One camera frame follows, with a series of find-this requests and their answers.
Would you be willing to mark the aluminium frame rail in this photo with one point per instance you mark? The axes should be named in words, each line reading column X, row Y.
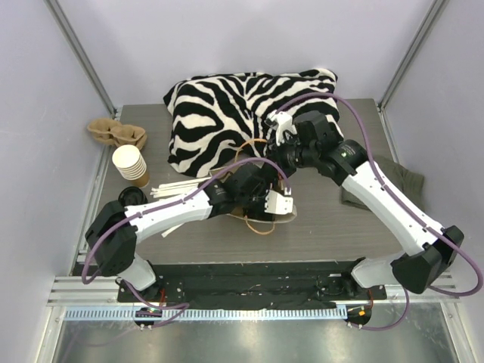
column 74, row 43

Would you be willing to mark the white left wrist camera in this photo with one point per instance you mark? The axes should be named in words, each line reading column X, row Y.
column 279, row 203

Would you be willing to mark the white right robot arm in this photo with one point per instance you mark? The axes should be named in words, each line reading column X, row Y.
column 310, row 140

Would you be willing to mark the white slotted cable duct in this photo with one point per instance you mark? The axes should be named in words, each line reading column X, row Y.
column 139, row 313

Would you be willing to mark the white straw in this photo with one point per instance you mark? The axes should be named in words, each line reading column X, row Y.
column 170, row 230
column 181, row 183
column 164, row 193
column 189, row 186

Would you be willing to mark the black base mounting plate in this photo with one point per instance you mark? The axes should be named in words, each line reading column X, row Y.
column 250, row 282

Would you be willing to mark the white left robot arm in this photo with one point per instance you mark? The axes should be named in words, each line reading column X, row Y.
column 116, row 232

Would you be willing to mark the stack of paper cups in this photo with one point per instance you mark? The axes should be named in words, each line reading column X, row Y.
column 131, row 165

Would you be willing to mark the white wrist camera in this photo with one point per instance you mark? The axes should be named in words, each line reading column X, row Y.
column 279, row 203
column 282, row 123

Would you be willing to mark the stack of black lids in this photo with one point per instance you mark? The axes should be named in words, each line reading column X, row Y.
column 132, row 196

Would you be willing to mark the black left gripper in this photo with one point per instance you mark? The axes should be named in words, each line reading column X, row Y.
column 259, row 204

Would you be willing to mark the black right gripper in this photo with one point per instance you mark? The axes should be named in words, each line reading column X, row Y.
column 280, row 150

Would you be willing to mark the brown pulp cup carrier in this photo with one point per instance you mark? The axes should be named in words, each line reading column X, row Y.
column 112, row 132

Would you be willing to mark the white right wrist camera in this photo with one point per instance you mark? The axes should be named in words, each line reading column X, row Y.
column 282, row 123

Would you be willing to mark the olive green folded cloth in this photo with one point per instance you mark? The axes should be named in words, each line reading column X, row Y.
column 411, row 184

